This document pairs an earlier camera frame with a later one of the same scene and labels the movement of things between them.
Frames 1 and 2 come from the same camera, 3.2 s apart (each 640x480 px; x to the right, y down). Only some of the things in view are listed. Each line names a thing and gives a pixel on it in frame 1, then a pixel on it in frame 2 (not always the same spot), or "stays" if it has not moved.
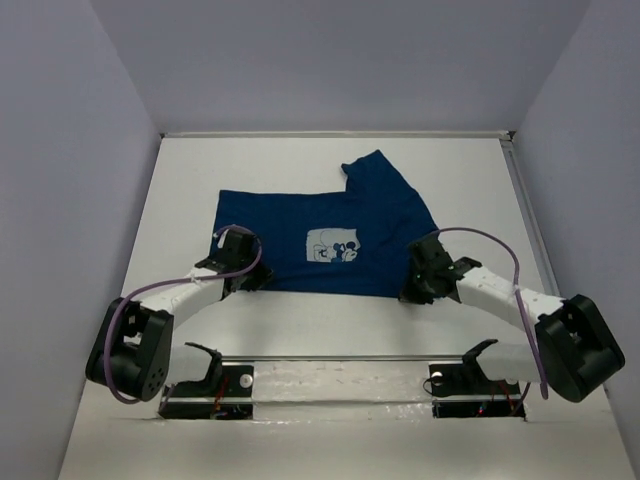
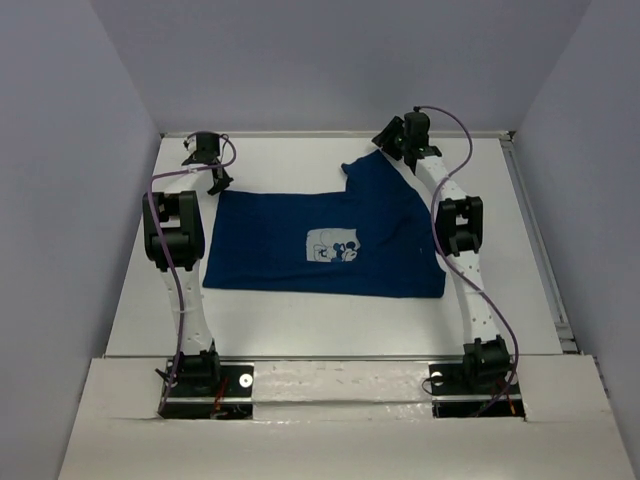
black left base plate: (230, 398) stays
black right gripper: (409, 294) → (383, 139)
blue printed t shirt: (359, 242) stays
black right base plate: (454, 393) stays
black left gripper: (248, 279) → (218, 174)
